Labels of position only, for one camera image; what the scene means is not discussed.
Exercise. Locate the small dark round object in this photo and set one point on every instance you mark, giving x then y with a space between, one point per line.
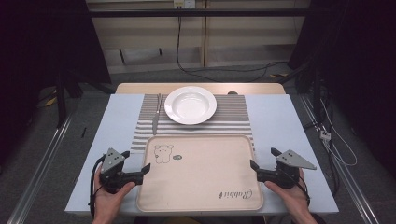
232 92

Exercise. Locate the silver fork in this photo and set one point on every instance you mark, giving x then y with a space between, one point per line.
155 123

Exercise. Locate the small black stick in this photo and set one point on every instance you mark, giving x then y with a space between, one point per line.
83 132

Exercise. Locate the white deep plate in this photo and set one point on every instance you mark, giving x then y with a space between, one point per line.
190 105

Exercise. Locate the black horizontal bar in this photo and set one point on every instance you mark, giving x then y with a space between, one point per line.
218 12

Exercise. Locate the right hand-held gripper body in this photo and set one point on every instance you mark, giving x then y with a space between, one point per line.
285 177

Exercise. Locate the person's right hand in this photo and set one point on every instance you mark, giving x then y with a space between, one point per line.
294 199

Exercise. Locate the black metal stand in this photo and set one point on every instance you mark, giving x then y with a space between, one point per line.
61 102

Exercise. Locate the aluminium floor rail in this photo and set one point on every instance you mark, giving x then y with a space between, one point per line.
345 174
40 165

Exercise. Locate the striped placemat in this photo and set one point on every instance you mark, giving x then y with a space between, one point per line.
230 115

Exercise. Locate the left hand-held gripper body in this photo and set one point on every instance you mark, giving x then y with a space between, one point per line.
112 179

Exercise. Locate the white power adapter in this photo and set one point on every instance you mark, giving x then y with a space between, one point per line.
324 135

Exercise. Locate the yellow floor tape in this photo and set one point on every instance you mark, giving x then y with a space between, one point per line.
51 101
279 75

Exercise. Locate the beige tray with bear print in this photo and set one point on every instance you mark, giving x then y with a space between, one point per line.
199 177

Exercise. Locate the white wall socket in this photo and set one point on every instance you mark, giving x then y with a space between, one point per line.
184 3

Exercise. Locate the dark curtain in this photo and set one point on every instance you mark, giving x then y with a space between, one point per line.
367 62
37 40

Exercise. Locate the person's left hand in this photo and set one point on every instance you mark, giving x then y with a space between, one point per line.
107 203

